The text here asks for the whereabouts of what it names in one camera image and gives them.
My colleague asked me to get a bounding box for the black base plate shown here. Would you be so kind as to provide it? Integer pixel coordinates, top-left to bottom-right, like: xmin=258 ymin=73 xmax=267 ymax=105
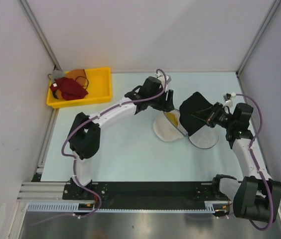
xmin=63 ymin=181 xmax=231 ymax=210

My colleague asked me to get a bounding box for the white mesh laundry bag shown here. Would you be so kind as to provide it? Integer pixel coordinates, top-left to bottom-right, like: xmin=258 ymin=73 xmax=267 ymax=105
xmin=153 ymin=109 xmax=218 ymax=149

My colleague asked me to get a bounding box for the white slotted cable duct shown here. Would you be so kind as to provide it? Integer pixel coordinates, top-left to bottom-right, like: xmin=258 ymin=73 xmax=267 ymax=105
xmin=27 ymin=200 xmax=231 ymax=214

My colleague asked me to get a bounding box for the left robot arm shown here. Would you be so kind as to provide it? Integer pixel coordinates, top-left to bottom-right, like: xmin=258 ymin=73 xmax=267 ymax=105
xmin=61 ymin=74 xmax=174 ymax=199

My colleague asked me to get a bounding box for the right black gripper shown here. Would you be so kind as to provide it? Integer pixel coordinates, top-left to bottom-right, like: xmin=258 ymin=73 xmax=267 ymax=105
xmin=192 ymin=102 xmax=236 ymax=129

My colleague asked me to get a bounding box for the black garment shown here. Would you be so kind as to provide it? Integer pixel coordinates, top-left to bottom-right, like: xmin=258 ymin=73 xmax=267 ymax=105
xmin=179 ymin=92 xmax=213 ymax=136

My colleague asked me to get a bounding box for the right aluminium frame post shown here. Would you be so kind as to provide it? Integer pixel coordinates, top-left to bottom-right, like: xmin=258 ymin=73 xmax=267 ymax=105
xmin=236 ymin=0 xmax=281 ymax=78

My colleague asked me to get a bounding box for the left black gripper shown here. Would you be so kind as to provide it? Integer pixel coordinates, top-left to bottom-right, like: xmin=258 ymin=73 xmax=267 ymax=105
xmin=148 ymin=88 xmax=174 ymax=113

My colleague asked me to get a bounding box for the grey garment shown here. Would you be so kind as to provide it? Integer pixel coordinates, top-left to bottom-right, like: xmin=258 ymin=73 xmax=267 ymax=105
xmin=51 ymin=70 xmax=66 ymax=81

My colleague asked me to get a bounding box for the yellow bra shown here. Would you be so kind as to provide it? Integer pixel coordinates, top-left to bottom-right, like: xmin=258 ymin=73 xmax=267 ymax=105
xmin=165 ymin=113 xmax=178 ymax=128

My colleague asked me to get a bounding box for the left aluminium frame post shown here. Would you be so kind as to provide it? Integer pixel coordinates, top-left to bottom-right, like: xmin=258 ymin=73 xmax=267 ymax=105
xmin=17 ymin=0 xmax=62 ymax=70

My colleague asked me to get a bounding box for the aluminium frame post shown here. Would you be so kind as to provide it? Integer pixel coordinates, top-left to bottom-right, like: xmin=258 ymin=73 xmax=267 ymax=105
xmin=17 ymin=0 xmax=62 ymax=70
xmin=236 ymin=0 xmax=281 ymax=78

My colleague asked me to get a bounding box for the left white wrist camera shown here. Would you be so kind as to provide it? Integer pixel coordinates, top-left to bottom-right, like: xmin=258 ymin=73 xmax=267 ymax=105
xmin=155 ymin=73 xmax=171 ymax=87

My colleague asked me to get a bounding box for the yellow plastic bin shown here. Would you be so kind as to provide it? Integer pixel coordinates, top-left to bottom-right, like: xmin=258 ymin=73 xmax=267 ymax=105
xmin=46 ymin=67 xmax=112 ymax=109

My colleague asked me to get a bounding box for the dark red garment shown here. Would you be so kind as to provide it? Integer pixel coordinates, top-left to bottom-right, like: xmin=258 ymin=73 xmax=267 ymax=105
xmin=49 ymin=77 xmax=88 ymax=101

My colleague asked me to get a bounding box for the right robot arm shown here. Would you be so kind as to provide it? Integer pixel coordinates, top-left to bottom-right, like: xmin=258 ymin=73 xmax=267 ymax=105
xmin=206 ymin=103 xmax=281 ymax=224

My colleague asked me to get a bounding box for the orange garment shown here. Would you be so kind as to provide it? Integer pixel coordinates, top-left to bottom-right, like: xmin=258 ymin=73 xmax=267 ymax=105
xmin=65 ymin=69 xmax=89 ymax=91

